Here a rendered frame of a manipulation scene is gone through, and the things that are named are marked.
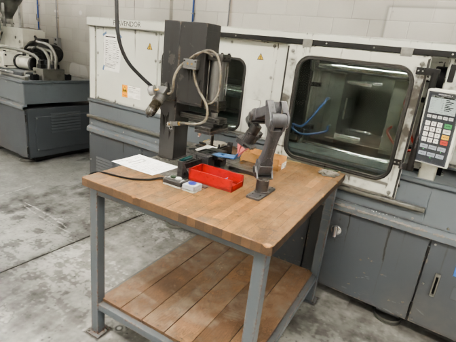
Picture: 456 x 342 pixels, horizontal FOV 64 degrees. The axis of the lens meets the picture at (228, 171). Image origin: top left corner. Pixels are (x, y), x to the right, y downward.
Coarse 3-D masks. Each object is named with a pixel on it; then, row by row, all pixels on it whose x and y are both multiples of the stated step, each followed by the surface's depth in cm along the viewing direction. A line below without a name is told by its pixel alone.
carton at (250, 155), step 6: (246, 150) 226; (252, 150) 229; (258, 150) 228; (246, 156) 219; (252, 156) 217; (258, 156) 216; (276, 156) 222; (282, 156) 220; (252, 162) 218; (276, 162) 210; (282, 162) 221; (276, 168) 211; (282, 168) 218
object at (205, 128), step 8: (184, 112) 203; (192, 112) 209; (200, 120) 198; (208, 120) 196; (216, 120) 193; (224, 120) 197; (200, 128) 192; (208, 128) 189; (216, 128) 194; (224, 128) 201; (200, 136) 196
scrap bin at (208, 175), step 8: (192, 168) 184; (200, 168) 191; (208, 168) 190; (216, 168) 187; (192, 176) 182; (200, 176) 179; (208, 176) 177; (216, 176) 174; (224, 176) 186; (232, 176) 184; (240, 176) 181; (208, 184) 178; (216, 184) 175; (224, 184) 173; (232, 184) 171; (240, 184) 179
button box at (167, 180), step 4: (92, 172) 182; (104, 172) 179; (108, 172) 178; (120, 176) 176; (124, 176) 175; (168, 176) 176; (176, 176) 177; (164, 180) 174; (168, 180) 172; (172, 180) 171; (176, 180) 172; (180, 180) 172; (184, 180) 173; (188, 180) 174; (168, 184) 173; (172, 184) 172; (176, 184) 170; (180, 184) 169; (180, 188) 170
